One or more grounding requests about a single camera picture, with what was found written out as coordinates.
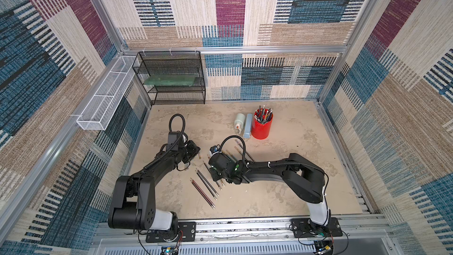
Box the red pencil cup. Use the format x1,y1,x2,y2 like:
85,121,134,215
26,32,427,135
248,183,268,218
251,119,273,140

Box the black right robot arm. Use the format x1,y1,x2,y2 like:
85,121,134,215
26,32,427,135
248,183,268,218
208,135,331,227

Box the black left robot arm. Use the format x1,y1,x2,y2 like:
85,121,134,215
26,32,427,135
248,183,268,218
107,113,200,233

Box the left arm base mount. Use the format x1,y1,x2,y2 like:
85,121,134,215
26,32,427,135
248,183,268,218
145,221,197,243

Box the pencils in red cup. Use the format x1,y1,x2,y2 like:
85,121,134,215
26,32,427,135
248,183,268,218
254,106,273,125

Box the black wire mesh shelf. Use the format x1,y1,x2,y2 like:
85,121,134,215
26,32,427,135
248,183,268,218
132,51,206,105

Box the white wire mesh basket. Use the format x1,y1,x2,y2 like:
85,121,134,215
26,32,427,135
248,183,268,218
77,55,136,131

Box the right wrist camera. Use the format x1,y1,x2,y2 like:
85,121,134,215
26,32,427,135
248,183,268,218
210,145,220,157

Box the bundle of capped pencils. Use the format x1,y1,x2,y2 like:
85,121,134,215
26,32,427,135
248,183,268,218
235,139,255,162

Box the green board on shelf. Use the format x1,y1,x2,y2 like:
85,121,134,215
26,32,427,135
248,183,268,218
144,74,197,86

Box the red striped pencil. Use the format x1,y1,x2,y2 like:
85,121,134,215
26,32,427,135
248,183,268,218
192,178,217,208

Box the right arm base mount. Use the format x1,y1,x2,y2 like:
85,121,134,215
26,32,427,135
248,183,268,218
289,217,343,239

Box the light blue eraser box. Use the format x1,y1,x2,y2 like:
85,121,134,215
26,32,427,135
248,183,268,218
243,113,254,139

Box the black white striped pencil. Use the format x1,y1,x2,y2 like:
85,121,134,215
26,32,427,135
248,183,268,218
195,170,218,200

